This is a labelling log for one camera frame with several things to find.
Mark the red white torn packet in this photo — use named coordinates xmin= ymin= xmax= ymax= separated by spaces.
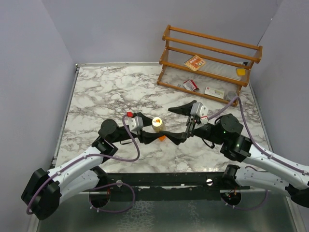
xmin=183 ymin=80 xmax=199 ymax=91

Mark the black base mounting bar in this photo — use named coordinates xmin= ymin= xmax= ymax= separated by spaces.
xmin=92 ymin=166 xmax=249 ymax=203

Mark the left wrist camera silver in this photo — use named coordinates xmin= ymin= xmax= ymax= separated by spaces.
xmin=126 ymin=112 xmax=144 ymax=132

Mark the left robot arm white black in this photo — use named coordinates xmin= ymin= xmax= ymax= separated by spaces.
xmin=21 ymin=112 xmax=160 ymax=220

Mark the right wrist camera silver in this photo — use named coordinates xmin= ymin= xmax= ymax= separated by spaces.
xmin=190 ymin=102 xmax=209 ymax=118

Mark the orange pill organizer box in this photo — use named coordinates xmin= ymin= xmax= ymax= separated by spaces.
xmin=158 ymin=136 xmax=166 ymax=141

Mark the wooden three-tier shelf rack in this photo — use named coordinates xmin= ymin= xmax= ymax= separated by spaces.
xmin=156 ymin=25 xmax=263 ymax=103

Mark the orange spiral notebook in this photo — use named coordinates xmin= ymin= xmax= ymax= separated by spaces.
xmin=184 ymin=55 xmax=206 ymax=71

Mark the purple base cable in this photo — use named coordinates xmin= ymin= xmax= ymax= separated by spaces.
xmin=88 ymin=180 xmax=136 ymax=213
xmin=224 ymin=187 xmax=269 ymax=211

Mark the white red medicine box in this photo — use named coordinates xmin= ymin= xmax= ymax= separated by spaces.
xmin=204 ymin=87 xmax=225 ymax=99

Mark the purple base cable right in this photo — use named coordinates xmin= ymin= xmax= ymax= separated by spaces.
xmin=224 ymin=187 xmax=269 ymax=211

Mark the clear round jar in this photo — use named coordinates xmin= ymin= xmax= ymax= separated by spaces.
xmin=225 ymin=91 xmax=237 ymax=101

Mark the yellow small container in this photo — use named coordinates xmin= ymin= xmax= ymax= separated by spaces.
xmin=236 ymin=68 xmax=246 ymax=77

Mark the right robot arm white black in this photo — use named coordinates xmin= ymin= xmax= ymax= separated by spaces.
xmin=162 ymin=101 xmax=309 ymax=207

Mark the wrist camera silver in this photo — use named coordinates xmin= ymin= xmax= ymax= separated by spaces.
xmin=126 ymin=112 xmax=144 ymax=132
xmin=190 ymin=102 xmax=209 ymax=118

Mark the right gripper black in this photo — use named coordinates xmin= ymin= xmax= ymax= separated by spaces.
xmin=160 ymin=101 xmax=225 ymax=145

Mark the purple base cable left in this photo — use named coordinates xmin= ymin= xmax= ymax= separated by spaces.
xmin=88 ymin=180 xmax=136 ymax=213

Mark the clear pill bottle gold lid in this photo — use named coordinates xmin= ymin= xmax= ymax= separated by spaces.
xmin=152 ymin=117 xmax=165 ymax=132

